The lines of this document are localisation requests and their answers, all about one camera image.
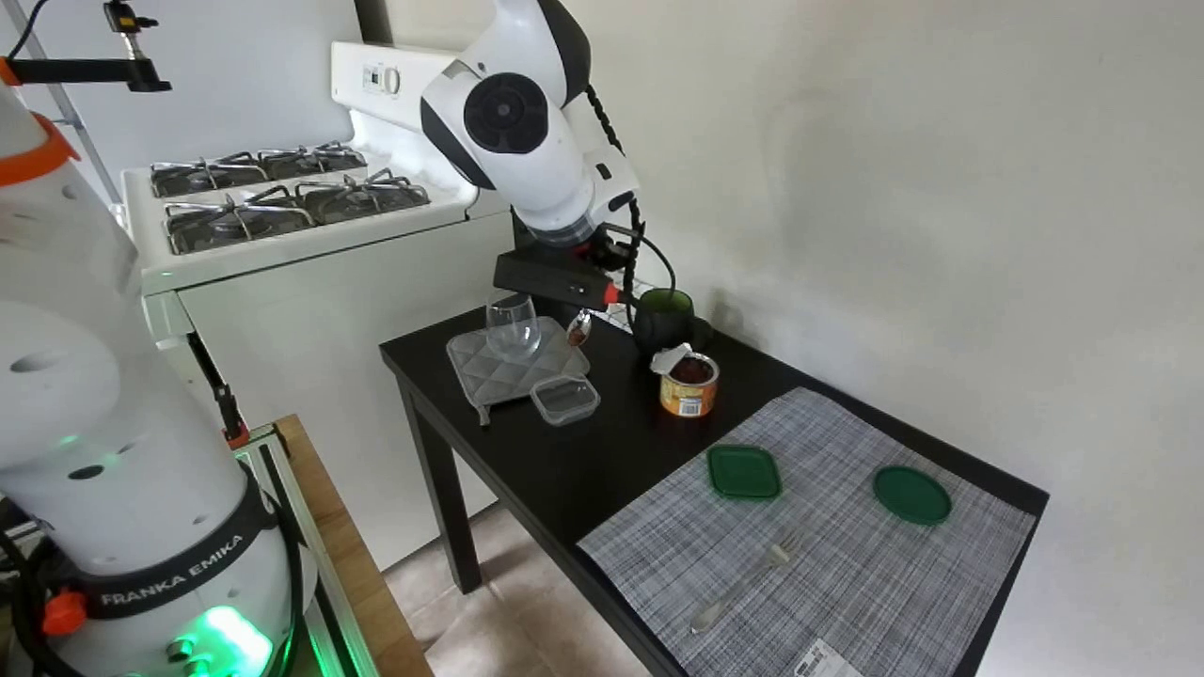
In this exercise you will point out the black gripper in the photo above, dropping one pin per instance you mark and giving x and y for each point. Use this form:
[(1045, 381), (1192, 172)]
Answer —
[(553, 276)]

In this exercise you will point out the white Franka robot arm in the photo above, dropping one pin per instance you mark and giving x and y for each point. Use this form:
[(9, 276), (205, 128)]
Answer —
[(114, 503)]

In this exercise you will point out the clear glass bowl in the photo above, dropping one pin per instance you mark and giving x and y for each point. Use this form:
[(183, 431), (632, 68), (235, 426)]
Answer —
[(515, 331)]

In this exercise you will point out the dark green cup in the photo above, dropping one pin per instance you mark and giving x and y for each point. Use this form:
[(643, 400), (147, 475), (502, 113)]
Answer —
[(665, 323)]

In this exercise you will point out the clear plastic container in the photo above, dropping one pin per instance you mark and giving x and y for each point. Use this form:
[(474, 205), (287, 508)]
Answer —
[(496, 378), (565, 400)]

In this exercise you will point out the open orange nut can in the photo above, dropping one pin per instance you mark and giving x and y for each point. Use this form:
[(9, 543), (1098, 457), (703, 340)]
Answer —
[(692, 395)]

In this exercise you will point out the black table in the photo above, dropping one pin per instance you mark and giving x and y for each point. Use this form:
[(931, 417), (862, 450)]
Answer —
[(605, 462)]

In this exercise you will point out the green rectangular lid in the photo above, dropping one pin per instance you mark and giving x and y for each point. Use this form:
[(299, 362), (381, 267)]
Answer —
[(744, 470)]

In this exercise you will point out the white stove cabinet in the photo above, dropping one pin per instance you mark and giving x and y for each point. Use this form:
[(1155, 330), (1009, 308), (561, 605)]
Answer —
[(315, 340)]

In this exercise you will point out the clear plastic utensil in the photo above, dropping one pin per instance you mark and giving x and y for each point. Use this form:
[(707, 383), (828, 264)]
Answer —
[(782, 550)]

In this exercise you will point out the black burner grate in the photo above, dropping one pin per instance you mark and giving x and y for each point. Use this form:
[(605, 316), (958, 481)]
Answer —
[(302, 208), (265, 164)]

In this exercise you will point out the gray woven placemat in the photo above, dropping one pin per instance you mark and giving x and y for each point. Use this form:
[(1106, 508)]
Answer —
[(828, 564)]

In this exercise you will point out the wooden board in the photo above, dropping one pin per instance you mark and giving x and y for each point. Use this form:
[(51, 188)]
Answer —
[(362, 589)]

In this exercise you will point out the green round lid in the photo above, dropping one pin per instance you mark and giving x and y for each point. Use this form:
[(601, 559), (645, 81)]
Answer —
[(912, 494)]

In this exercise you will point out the black strut with red joint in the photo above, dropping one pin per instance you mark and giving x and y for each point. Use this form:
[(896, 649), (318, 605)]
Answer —
[(221, 388)]

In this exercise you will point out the white paper label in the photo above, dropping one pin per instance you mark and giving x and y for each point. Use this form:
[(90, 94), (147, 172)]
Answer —
[(828, 659)]

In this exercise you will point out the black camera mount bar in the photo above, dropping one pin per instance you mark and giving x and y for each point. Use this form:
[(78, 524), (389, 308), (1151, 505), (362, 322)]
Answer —
[(100, 74)]

